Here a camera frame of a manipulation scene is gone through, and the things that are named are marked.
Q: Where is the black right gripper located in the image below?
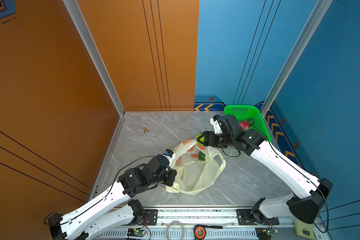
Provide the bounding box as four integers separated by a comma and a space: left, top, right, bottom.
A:
195, 131, 234, 149

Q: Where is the green lime fruit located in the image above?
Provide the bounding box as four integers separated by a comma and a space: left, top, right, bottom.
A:
196, 133, 205, 146

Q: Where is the yellowish translucent plastic bag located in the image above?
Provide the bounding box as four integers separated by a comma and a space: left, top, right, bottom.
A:
166, 140, 226, 196

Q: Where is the pink dragon fruit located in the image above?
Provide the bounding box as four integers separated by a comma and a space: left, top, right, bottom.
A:
239, 121, 251, 132

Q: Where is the green plastic mesh basket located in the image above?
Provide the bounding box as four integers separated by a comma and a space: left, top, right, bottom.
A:
224, 105, 272, 142

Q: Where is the green avocado fruit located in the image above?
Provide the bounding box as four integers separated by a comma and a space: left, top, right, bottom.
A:
247, 118, 255, 126

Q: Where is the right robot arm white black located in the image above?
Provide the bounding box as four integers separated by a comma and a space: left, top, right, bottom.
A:
197, 115, 333, 225

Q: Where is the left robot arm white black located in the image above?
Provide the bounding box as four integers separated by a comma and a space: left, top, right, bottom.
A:
44, 150, 177, 240

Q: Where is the green circuit board left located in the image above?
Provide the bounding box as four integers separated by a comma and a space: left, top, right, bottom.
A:
126, 229, 147, 240

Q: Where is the green circuit board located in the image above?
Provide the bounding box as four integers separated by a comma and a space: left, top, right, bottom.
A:
126, 229, 147, 240
255, 228, 279, 240

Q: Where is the orange black tape measure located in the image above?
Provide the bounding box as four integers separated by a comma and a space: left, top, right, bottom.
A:
193, 225, 224, 240

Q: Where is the green circuit board right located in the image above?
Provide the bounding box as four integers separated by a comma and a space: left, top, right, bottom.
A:
255, 228, 279, 240

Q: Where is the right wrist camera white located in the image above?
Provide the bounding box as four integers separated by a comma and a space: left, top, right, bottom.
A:
210, 115, 222, 134

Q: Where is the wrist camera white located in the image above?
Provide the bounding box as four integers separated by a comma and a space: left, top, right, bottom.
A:
163, 149, 176, 167
210, 115, 222, 134

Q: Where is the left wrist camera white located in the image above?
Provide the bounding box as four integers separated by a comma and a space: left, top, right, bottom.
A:
163, 149, 176, 167

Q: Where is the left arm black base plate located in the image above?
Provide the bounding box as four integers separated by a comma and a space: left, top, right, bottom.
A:
139, 209, 158, 226

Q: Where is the coiled white cable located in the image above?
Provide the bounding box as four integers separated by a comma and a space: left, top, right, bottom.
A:
165, 220, 186, 240

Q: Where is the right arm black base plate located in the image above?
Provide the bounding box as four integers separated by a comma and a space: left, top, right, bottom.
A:
236, 209, 280, 226

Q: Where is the light green switch box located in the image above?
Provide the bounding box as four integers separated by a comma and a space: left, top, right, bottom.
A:
294, 219, 316, 240

